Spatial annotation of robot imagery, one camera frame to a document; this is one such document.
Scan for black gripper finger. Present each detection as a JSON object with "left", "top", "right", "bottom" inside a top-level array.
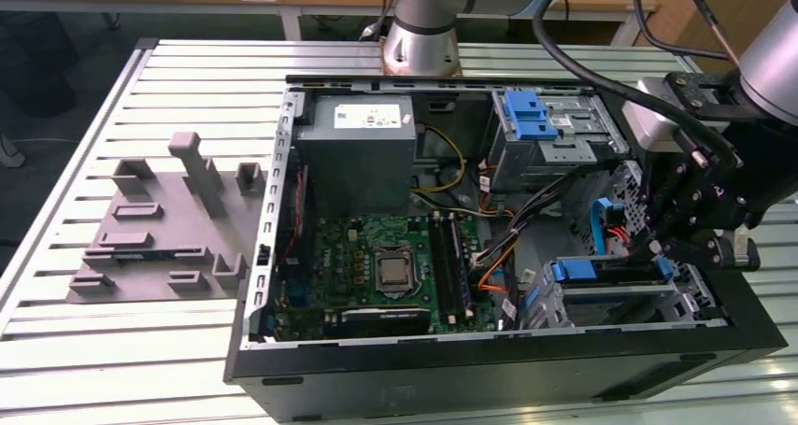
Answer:
[
  {"left": 661, "top": 223, "right": 760, "bottom": 276},
  {"left": 645, "top": 156, "right": 718, "bottom": 258}
]

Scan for silver optical drive cage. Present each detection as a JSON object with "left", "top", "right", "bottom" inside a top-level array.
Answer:
[{"left": 485, "top": 88, "right": 632, "bottom": 192}]

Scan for blue drive latch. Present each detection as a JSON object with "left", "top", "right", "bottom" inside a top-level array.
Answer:
[{"left": 504, "top": 90, "right": 561, "bottom": 141}]

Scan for brown wooden cabinet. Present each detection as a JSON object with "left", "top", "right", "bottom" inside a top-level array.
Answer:
[{"left": 636, "top": 0, "right": 798, "bottom": 106}]

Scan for black RAM stick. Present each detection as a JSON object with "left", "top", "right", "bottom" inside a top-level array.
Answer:
[
  {"left": 429, "top": 212, "right": 461, "bottom": 324},
  {"left": 446, "top": 212, "right": 480, "bottom": 319}
]

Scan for silver CPU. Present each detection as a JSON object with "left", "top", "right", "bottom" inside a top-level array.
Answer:
[{"left": 377, "top": 258, "right": 413, "bottom": 290}]

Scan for black PC case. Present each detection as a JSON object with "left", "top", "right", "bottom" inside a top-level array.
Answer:
[{"left": 223, "top": 74, "right": 789, "bottom": 422}]

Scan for grey power supply unit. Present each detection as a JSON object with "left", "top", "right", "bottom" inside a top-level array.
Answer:
[{"left": 293, "top": 93, "right": 420, "bottom": 216}]

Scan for black graphics card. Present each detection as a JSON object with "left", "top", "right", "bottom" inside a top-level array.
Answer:
[{"left": 323, "top": 306, "right": 433, "bottom": 338}]

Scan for green motherboard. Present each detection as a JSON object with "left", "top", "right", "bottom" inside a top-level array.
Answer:
[{"left": 274, "top": 213, "right": 501, "bottom": 342}]

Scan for grey parts rack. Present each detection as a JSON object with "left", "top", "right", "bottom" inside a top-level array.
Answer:
[{"left": 66, "top": 133, "right": 271, "bottom": 307}]

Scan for grey stand foot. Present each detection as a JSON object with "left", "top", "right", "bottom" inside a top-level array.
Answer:
[{"left": 0, "top": 133, "right": 29, "bottom": 169}]

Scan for black power connector red wires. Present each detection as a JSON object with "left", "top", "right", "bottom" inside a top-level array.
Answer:
[{"left": 604, "top": 209, "right": 650, "bottom": 242}]

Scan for blue data wire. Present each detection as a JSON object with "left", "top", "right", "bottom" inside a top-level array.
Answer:
[{"left": 589, "top": 194, "right": 618, "bottom": 258}]

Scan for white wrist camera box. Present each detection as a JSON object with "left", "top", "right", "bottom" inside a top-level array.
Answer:
[{"left": 622, "top": 78, "right": 688, "bottom": 153}]

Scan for black cable bundle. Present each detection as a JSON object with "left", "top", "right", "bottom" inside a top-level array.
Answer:
[{"left": 473, "top": 170, "right": 581, "bottom": 276}]

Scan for orange wire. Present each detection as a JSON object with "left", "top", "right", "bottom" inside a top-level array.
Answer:
[{"left": 477, "top": 237, "right": 524, "bottom": 291}]

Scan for yellow power wires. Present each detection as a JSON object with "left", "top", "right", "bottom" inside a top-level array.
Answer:
[{"left": 410, "top": 125, "right": 469, "bottom": 195}]

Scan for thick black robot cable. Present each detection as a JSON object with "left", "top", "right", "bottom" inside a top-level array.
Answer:
[{"left": 533, "top": 0, "right": 745, "bottom": 169}]

